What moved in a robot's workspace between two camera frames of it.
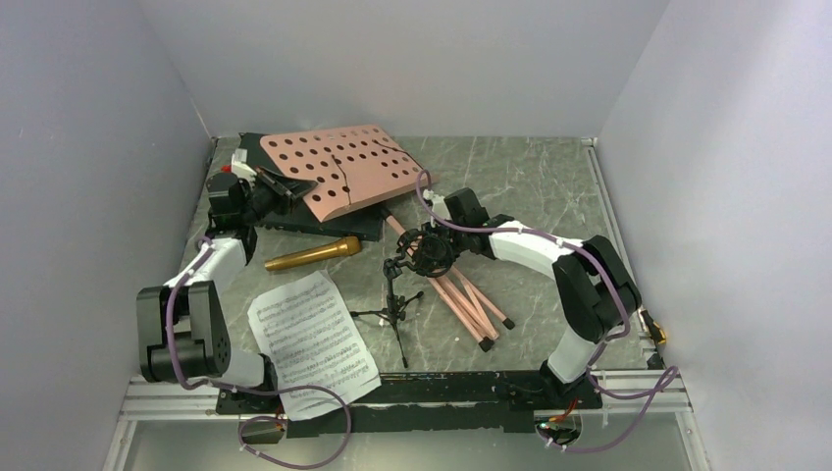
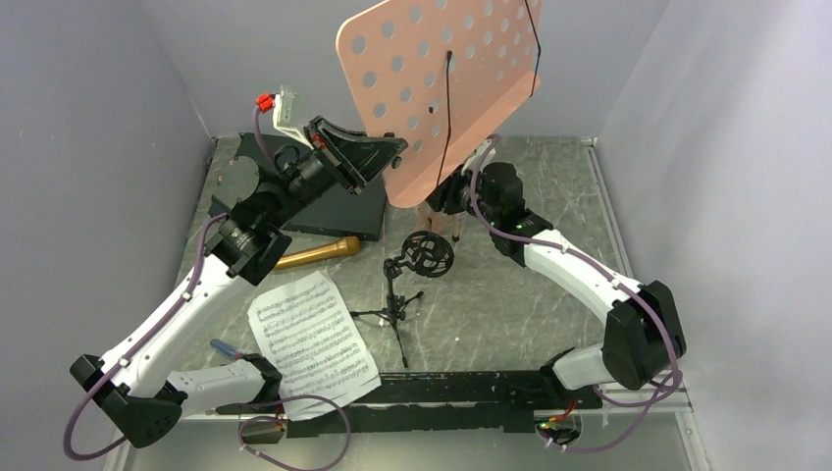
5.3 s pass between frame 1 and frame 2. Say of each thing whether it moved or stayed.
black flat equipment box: stayed
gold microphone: stayed
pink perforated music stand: moved
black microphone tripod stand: stayed
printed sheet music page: stayed
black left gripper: moved
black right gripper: moved
